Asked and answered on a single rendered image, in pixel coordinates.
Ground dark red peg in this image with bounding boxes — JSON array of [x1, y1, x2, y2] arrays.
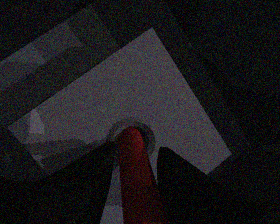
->
[[117, 126, 170, 224]]

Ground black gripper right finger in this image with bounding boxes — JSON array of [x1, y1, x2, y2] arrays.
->
[[157, 147, 280, 224]]

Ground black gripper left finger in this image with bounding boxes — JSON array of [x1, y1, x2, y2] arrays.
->
[[0, 141, 115, 224]]

